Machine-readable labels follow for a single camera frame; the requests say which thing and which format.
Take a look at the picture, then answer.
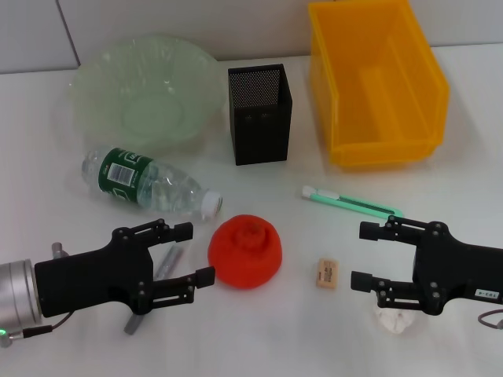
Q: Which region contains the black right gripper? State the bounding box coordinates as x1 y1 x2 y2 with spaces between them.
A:
351 214 503 316

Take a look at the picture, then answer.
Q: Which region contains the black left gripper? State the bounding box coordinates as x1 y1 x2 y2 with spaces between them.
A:
34 218 216 319

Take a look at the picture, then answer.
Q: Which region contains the red-orange toy orange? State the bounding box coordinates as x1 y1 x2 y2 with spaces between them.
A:
207 214 284 291

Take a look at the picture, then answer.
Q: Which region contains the green utility knife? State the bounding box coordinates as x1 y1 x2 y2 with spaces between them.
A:
301 185 405 219

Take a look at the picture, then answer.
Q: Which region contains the white paper ball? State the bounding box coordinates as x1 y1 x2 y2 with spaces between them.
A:
373 308 417 335

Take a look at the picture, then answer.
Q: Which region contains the clear green-label water bottle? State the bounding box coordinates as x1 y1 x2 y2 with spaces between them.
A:
81 145 225 224

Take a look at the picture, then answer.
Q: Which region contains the grey pen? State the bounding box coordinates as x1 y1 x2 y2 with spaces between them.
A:
124 243 185 335

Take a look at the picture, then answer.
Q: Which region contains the beige eraser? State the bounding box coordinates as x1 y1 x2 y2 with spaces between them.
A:
314 258 340 291

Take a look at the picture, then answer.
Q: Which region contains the black mesh pen holder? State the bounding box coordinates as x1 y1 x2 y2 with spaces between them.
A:
227 63 295 166

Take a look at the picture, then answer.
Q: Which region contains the pale green glass fruit plate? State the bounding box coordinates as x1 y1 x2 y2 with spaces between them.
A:
69 34 221 152

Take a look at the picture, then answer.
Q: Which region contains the yellow plastic bin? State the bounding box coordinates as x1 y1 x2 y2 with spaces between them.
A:
307 0 451 170

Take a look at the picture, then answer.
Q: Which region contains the left gripper cable with plug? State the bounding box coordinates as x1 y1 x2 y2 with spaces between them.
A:
7 242 74 339

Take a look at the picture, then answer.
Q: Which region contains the gripper cable with plug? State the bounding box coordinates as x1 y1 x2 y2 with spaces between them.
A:
477 309 503 329
7 242 74 339

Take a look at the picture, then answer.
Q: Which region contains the right gripper cable with plug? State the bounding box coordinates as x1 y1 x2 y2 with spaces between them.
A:
477 309 503 329

